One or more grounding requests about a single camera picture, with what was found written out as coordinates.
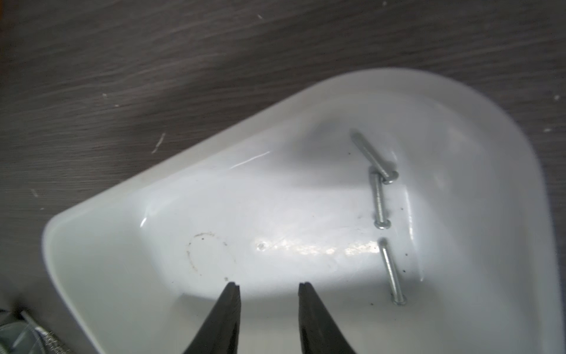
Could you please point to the clear plastic bag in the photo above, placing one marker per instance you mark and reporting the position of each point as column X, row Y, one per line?
column 20, row 333

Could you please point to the white plastic storage tray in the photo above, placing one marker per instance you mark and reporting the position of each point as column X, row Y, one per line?
column 285, row 197

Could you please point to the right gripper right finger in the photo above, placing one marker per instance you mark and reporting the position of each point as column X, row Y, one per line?
column 318, row 331

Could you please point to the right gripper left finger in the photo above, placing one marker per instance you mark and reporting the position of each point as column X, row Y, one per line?
column 220, row 331

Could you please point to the silver screw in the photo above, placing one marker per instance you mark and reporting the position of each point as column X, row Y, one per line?
column 386, row 171
column 381, row 220
column 397, row 295

